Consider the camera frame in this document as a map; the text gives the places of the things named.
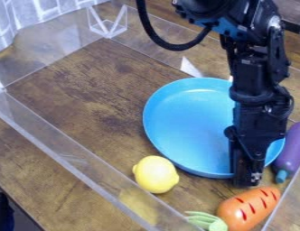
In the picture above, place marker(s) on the yellow toy lemon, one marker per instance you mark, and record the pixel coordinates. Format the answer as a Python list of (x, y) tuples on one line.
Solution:
[(156, 174)]

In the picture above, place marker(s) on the blue round plate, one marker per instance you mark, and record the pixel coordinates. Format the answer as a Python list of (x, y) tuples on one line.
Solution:
[(186, 116)]

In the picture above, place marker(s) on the clear acrylic enclosure wall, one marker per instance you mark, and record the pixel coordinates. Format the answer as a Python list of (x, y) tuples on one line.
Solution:
[(77, 76)]

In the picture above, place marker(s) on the purple toy eggplant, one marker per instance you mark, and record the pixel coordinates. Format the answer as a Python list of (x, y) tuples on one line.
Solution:
[(288, 161)]

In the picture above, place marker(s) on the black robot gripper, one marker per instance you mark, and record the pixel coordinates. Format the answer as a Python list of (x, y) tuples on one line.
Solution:
[(259, 124)]

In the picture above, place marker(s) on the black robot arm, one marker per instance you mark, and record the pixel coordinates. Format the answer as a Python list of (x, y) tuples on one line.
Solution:
[(252, 38)]

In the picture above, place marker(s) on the white patterned curtain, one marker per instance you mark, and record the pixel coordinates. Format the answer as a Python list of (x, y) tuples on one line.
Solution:
[(23, 13)]

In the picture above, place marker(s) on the orange toy carrot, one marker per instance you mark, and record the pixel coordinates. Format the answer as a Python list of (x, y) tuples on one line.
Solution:
[(240, 212)]

